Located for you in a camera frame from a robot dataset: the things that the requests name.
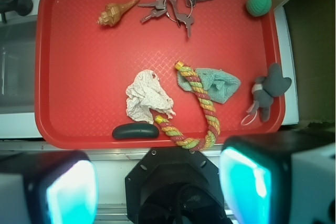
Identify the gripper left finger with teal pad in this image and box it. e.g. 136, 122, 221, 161
1, 151, 99, 223

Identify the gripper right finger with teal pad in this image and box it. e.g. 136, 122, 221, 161
219, 130, 335, 223

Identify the grey plush mouse toy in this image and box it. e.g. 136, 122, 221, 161
240, 63, 292, 126

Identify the teal knitted cloth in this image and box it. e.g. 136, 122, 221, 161
177, 68, 241, 105

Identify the crumpled white paper towel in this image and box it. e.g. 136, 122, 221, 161
125, 69, 176, 124

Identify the red plastic tray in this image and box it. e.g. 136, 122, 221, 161
35, 0, 285, 149

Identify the green rubber ball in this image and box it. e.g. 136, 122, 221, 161
246, 0, 272, 17

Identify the brown spiral seashell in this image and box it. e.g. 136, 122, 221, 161
97, 0, 140, 27

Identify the black clamp knob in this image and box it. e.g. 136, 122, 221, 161
1, 0, 34, 24

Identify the bunch of metal keys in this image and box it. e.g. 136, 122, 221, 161
137, 0, 213, 38

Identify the black octagonal mount base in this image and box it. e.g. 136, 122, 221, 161
125, 147, 232, 223

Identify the multicolour twisted rope toy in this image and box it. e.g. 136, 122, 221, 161
154, 61, 221, 153

